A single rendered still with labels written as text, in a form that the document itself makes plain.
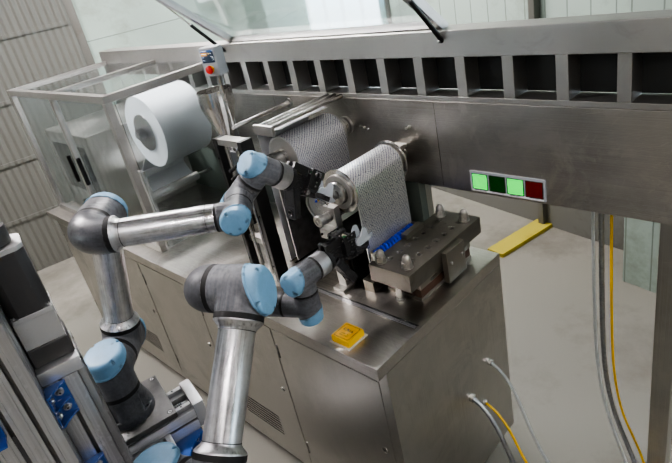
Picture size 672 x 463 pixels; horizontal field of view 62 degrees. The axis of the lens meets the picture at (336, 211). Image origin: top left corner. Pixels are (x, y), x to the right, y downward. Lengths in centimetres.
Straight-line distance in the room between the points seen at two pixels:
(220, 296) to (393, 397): 64
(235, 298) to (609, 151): 101
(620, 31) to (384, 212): 84
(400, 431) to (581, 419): 108
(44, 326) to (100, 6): 399
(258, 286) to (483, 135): 86
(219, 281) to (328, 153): 80
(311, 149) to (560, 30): 84
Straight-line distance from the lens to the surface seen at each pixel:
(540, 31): 159
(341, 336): 166
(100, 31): 512
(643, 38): 151
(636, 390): 281
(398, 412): 173
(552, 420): 265
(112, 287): 174
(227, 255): 233
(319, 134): 192
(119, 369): 173
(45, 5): 501
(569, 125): 162
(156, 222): 147
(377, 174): 178
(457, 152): 183
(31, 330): 137
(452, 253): 180
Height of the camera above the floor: 194
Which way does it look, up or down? 25 degrees down
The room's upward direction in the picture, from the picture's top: 13 degrees counter-clockwise
